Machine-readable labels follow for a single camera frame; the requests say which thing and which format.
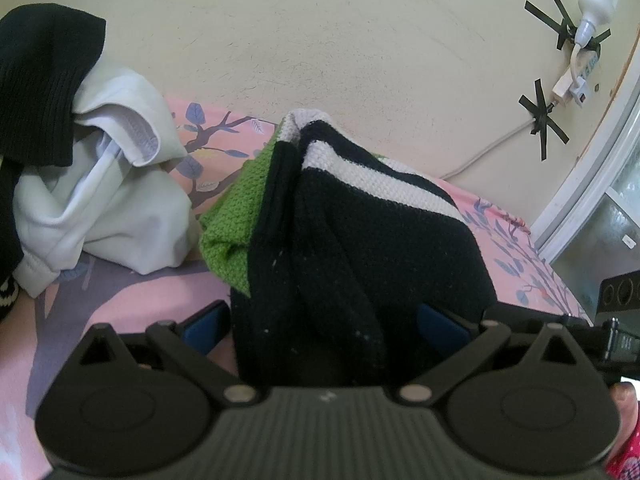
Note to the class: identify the white light bulb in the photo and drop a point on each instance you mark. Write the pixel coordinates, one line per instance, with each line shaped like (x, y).
(595, 2)

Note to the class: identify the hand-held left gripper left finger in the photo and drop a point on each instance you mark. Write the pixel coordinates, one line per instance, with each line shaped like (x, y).
(207, 327)

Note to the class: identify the person's red printed clothing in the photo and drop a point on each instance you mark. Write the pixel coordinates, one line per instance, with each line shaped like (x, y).
(627, 465)

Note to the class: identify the white plug adapter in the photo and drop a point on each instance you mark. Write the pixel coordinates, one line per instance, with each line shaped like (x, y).
(570, 91)

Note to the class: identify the white window frame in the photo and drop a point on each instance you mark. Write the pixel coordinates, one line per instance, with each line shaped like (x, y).
(590, 185)

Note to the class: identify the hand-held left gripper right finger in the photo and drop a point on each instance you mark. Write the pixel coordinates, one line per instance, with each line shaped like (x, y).
(442, 329)

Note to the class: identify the black patterned garment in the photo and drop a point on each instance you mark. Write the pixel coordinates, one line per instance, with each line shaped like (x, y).
(40, 85)

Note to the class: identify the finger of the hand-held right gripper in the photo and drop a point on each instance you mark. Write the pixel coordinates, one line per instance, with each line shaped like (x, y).
(530, 316)

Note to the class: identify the black tape cross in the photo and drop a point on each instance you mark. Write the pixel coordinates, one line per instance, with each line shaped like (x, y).
(542, 120)
(562, 22)

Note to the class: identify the white garment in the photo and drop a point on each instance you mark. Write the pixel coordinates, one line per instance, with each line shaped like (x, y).
(110, 210)

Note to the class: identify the window glass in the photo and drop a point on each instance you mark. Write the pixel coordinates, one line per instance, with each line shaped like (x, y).
(610, 240)

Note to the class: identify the pink printed bed sheet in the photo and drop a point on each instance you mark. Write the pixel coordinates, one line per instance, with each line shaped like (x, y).
(125, 300)

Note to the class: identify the person's right hand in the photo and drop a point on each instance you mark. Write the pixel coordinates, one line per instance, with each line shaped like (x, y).
(625, 397)

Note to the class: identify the dark knit sweater green stripes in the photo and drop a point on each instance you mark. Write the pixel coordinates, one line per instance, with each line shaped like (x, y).
(350, 250)

